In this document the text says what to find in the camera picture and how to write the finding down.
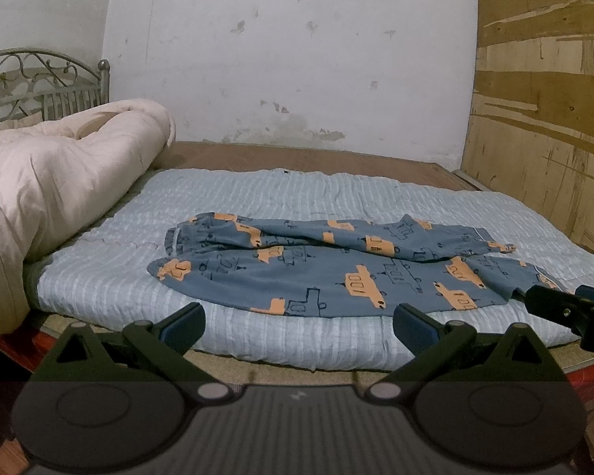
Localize light blue quilted mattress pad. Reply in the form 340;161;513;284
24;169;594;371

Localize blue pants with orange trucks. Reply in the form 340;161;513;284
147;212;562;319

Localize cream white rolled comforter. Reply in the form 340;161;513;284
0;99;176;334

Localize grey metal bed headboard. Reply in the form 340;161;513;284
0;47;110;122

